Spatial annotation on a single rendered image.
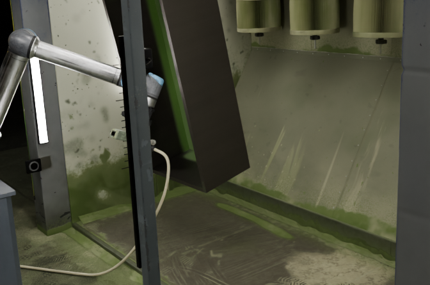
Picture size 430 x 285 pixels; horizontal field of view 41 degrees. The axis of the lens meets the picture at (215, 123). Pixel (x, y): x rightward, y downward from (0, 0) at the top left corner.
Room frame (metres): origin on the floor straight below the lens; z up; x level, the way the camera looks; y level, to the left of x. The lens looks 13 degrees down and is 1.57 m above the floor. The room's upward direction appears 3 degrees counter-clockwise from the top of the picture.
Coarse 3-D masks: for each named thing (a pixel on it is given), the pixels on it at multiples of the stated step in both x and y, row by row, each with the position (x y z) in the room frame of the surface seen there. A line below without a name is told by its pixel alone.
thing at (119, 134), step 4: (116, 132) 2.84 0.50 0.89; (120, 132) 2.85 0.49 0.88; (124, 132) 2.89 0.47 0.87; (112, 136) 2.84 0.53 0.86; (116, 136) 2.83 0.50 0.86; (120, 136) 2.86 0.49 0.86; (124, 136) 2.90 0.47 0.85; (124, 140) 2.91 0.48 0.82; (152, 140) 3.24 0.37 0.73; (152, 144) 3.24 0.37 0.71; (152, 148) 2.86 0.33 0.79
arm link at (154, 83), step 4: (148, 76) 2.97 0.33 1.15; (152, 76) 2.96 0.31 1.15; (156, 76) 2.96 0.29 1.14; (148, 80) 2.95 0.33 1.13; (152, 80) 2.96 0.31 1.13; (156, 80) 2.96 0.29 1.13; (160, 80) 2.97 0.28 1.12; (148, 84) 2.95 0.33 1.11; (152, 84) 2.95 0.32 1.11; (156, 84) 2.95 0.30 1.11; (160, 84) 2.96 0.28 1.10; (148, 88) 2.95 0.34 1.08; (152, 88) 2.95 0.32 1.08; (156, 88) 2.95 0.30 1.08; (160, 88) 2.97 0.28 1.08; (148, 92) 2.94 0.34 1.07; (152, 92) 2.94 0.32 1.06; (156, 92) 2.95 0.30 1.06; (148, 96) 2.94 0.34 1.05; (152, 96) 2.94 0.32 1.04; (156, 96) 2.96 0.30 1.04; (156, 100) 2.97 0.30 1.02
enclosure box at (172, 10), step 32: (160, 0) 2.92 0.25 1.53; (192, 0) 3.03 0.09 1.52; (160, 32) 3.62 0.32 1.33; (192, 32) 3.02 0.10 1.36; (160, 64) 3.61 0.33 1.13; (192, 64) 3.02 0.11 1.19; (224, 64) 3.16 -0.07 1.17; (160, 96) 3.60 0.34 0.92; (192, 96) 3.01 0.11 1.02; (224, 96) 3.15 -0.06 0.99; (160, 128) 3.59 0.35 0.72; (192, 128) 3.00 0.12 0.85; (224, 128) 3.15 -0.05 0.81; (160, 160) 3.58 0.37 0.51; (192, 160) 3.54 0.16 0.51; (224, 160) 3.14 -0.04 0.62
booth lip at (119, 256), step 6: (78, 228) 3.63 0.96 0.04; (84, 234) 3.55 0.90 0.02; (90, 234) 3.51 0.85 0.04; (96, 240) 3.42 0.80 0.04; (102, 246) 3.35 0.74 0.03; (108, 246) 3.32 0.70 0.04; (114, 252) 3.23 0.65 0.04; (120, 258) 3.16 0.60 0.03; (126, 264) 3.11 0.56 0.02; (132, 264) 3.06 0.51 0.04; (138, 270) 3.00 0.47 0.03; (162, 282) 2.83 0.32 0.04
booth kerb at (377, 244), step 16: (224, 192) 4.13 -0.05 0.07; (240, 192) 3.98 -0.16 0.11; (256, 192) 3.84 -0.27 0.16; (272, 208) 3.71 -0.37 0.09; (288, 208) 3.59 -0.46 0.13; (304, 208) 3.48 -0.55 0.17; (304, 224) 3.47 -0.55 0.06; (320, 224) 3.36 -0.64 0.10; (336, 224) 3.26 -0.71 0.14; (352, 240) 3.16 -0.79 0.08; (368, 240) 3.07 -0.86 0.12; (384, 240) 2.99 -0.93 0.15; (384, 256) 2.98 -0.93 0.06
